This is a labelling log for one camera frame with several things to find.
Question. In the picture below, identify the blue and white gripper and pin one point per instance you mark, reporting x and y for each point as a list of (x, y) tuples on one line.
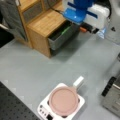
[(85, 11)]

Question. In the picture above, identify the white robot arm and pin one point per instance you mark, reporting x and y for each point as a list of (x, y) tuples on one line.
[(113, 20)]

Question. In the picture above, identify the green item in drawer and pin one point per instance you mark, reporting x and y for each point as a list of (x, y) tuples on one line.
[(66, 29)]

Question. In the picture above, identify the grey open drawer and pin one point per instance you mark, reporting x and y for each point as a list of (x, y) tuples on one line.
[(56, 40)]

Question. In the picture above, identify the wooden drawer cabinet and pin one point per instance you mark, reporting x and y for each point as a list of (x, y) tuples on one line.
[(38, 24)]

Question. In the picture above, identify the silver toaster oven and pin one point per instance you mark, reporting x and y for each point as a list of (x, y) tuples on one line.
[(111, 95)]

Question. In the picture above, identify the white induction cooker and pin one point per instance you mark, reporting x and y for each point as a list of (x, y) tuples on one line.
[(46, 112)]

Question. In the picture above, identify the pink pan with white handle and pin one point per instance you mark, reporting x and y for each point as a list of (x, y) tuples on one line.
[(65, 100)]

